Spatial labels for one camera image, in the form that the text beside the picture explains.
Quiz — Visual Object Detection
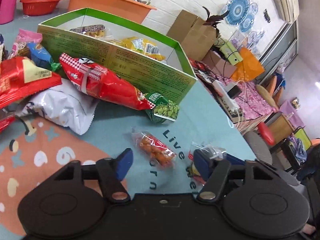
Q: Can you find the small clear candy packet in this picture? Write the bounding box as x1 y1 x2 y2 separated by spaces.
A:
186 142 227 186

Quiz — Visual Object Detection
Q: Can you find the small orange peanut packet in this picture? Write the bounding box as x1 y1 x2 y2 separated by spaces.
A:
132 132 177 168

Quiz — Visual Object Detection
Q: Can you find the green pea snack packet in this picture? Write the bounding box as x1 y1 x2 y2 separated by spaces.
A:
144 93 180 124

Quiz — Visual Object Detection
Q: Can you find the white snack bag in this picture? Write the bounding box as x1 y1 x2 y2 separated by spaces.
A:
16 79 98 135

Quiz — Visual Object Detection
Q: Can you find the long red chip bag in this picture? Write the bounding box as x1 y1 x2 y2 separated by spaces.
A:
59 53 155 111

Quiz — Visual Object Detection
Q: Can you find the red bag with yellow label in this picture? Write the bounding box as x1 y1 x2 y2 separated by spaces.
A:
0 56 62 108

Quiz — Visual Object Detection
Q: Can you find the blue green snack packet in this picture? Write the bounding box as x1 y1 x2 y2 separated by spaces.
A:
27 42 61 72

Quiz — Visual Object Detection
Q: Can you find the pink clear snack bag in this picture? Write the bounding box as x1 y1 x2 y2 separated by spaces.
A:
8 29 42 59

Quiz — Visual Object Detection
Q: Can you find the white power strip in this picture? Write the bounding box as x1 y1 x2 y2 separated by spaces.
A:
212 80 240 112

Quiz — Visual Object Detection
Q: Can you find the orange plastic bag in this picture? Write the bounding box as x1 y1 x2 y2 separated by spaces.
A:
231 47 265 82

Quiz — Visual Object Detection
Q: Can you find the green cardboard snack box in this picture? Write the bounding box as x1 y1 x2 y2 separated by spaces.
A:
37 8 197 103

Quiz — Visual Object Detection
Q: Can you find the green small carton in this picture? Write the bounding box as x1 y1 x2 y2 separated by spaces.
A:
220 41 243 66

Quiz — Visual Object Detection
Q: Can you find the yellow snack bag in box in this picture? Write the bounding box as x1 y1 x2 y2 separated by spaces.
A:
120 37 166 61

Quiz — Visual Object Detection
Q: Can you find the brown cardboard box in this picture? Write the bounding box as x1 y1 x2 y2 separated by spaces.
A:
167 10 217 61

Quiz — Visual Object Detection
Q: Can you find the clear yellow snack in box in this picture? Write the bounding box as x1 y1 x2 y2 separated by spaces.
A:
70 24 105 38

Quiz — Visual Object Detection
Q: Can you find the dark red potted plant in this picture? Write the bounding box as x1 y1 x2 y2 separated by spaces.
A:
203 7 229 38

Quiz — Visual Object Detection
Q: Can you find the orange plastic basin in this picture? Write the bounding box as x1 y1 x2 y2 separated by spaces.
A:
68 0 156 24

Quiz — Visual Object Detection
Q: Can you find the red plastic basket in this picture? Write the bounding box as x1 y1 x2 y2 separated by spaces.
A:
20 0 62 16

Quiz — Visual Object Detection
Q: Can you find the pink thermos bottle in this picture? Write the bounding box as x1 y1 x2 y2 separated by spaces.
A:
1 0 17 24

